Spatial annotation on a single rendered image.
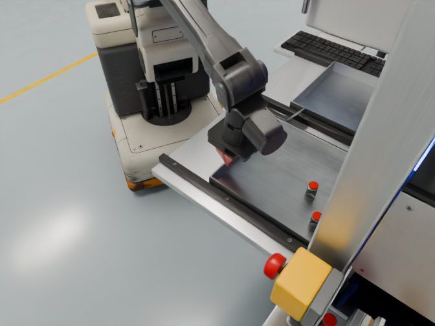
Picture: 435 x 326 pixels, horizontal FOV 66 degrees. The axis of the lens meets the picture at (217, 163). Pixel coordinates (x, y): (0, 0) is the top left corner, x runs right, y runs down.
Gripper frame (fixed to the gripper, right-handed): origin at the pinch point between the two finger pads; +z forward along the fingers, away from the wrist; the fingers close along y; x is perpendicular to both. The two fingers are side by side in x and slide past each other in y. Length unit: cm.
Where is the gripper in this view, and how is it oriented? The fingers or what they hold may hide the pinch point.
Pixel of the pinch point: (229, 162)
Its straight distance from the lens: 76.9
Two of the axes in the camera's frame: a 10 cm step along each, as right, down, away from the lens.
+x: 6.4, -5.7, 5.1
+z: -1.1, 5.9, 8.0
